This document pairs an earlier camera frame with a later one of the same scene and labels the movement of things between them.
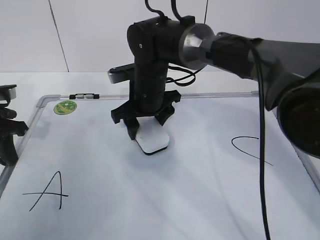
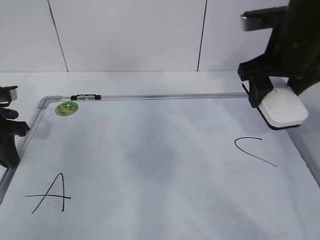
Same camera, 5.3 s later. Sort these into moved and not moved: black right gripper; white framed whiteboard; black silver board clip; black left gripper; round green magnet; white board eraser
Moved: white board eraser; black right gripper
Not moved: white framed whiteboard; black left gripper; round green magnet; black silver board clip
